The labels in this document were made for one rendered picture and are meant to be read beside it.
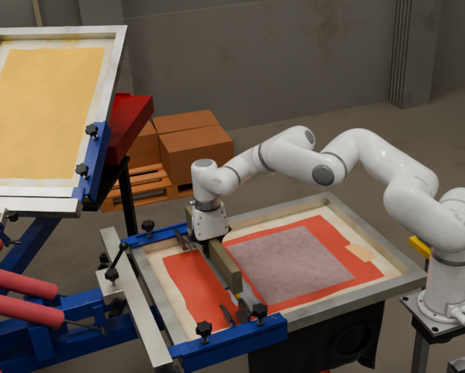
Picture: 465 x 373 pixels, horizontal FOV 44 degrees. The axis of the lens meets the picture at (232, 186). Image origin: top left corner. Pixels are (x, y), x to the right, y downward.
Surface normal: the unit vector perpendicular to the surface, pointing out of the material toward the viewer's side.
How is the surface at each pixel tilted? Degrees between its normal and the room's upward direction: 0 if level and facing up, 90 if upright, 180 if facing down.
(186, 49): 90
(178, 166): 90
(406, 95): 90
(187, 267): 0
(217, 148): 90
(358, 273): 0
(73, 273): 0
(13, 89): 32
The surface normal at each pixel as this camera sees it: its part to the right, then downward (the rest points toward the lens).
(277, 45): 0.33, 0.44
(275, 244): -0.05, -0.87
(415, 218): -0.53, 0.44
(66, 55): -0.11, -0.48
